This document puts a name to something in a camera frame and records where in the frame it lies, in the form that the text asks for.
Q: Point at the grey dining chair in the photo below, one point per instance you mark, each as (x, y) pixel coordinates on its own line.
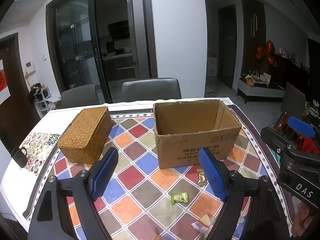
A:
(85, 95)
(151, 90)

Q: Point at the brown cardboard box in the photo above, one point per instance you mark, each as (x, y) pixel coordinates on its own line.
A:
(183, 128)

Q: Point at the red fu door poster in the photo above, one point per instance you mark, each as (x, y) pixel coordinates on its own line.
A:
(4, 89)

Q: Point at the black mug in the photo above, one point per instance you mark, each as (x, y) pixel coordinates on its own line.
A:
(19, 155)

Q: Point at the white shoe rack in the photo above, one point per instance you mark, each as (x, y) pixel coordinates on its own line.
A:
(41, 98)

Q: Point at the grey dining chair centre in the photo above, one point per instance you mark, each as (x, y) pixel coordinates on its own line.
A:
(151, 90)

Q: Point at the glass sliding door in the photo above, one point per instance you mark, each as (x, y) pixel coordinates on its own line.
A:
(74, 49)

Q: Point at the grey dining chair left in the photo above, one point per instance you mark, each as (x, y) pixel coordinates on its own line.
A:
(85, 95)

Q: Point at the patterned floral placemat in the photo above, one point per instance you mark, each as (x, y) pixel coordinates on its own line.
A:
(37, 147)

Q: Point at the dark wooden door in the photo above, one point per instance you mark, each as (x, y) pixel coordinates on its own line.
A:
(18, 114)

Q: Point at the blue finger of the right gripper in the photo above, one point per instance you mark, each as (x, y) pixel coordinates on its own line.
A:
(273, 140)
(301, 127)

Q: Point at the green candy packet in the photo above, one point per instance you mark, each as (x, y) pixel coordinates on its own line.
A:
(179, 198)

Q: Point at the clear packet yellow pastry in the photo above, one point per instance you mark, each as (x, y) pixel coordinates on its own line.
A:
(204, 223)

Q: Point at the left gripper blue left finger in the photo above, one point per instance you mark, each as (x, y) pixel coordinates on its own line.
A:
(101, 173)

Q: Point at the white low cabinet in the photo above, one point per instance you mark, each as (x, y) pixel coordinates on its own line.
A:
(263, 94)

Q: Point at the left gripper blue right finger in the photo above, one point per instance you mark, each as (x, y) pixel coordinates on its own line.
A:
(215, 172)

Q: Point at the woven wicker basket box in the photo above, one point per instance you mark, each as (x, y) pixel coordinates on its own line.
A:
(84, 139)

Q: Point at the gold snack wrapper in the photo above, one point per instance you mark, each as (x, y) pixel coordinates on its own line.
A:
(202, 180)

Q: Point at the white intercom panel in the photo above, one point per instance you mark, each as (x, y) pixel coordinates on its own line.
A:
(30, 68)

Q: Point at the person's right hand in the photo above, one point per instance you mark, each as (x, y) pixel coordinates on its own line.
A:
(302, 220)

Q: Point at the red heart balloons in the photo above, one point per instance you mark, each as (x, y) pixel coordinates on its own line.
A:
(267, 53)

